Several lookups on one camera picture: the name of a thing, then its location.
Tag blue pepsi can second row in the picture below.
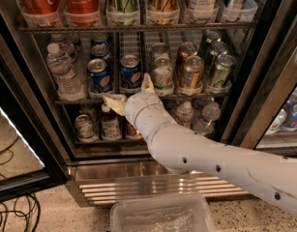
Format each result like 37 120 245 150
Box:
90 44 111 62

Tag blue pepsi can column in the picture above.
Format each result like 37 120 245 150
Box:
120 54 142 94

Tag water bottle bottom shelf right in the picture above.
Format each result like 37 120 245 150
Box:
193 101 221 136

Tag green soda can middle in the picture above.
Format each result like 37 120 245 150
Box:
205 42 227 74

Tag silver can bottom left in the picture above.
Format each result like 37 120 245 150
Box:
74 114 99 142

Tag red coca-cola bottle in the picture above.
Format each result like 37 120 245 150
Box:
66 0 99 26
22 0 61 27

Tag pepsi can right compartment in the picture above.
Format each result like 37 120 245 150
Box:
282 103 297 131

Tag green tall can top shelf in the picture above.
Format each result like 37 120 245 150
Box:
106 0 140 26

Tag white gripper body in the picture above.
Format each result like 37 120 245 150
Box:
124 92 163 127

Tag blue pepsi can back row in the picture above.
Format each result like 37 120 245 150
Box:
91 33 110 46

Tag steel fridge vent grille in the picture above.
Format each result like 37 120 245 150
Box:
66 158 246 207

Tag gold tall can top shelf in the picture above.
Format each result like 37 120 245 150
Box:
147 0 180 25

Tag bronze soda can rear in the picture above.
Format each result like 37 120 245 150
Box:
176 42 197 78

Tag bronze soda can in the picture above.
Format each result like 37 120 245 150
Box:
179 55 204 95
176 42 197 78

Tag blue pepsi can front left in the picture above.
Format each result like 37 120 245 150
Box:
87 59 113 93

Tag top wire shelf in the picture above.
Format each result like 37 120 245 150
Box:
19 21 257 34

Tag bronze soda can front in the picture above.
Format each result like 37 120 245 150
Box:
179 55 204 95

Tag orange can bottom shelf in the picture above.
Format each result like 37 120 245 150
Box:
126 122 142 140

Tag red coca-cola bottle right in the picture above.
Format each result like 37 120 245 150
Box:
66 0 99 26

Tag white green soda can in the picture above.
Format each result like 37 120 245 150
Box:
150 43 169 62
150 57 174 97

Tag black cables on floor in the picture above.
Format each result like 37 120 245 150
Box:
0 192 42 232

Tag wire shelf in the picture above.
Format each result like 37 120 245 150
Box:
55 93 229 105
19 21 257 34

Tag open glass fridge door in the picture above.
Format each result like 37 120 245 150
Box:
0 9 67 203

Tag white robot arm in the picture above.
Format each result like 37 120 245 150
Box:
103 74 297 216

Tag brown drink bottle white cap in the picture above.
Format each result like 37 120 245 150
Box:
101 103 122 141

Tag clear water bottle middle shelf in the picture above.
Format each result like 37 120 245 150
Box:
46 43 86 102

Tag white green soda can rear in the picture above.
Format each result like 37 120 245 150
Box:
150 43 169 62

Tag white label bottle top shelf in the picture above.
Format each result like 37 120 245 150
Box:
184 0 219 24

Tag clear plastic bin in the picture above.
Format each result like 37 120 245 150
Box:
110 192 217 232

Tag water bottle behind front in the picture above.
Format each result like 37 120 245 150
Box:
51 34 77 63

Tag blue white bottle top shelf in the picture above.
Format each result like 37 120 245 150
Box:
218 0 257 22

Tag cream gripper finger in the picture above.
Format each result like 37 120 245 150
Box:
103 94 126 116
141 72 155 93

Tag water bottle bottom shelf left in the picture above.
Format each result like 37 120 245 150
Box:
175 101 193 128

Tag right glass fridge door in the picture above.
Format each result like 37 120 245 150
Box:
235 40 297 157

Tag middle wire shelf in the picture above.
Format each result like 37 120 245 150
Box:
55 93 229 105

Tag white green soda can front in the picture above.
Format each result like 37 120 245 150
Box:
150 57 174 97

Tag red coca-cola bottle left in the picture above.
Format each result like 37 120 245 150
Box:
22 0 61 27

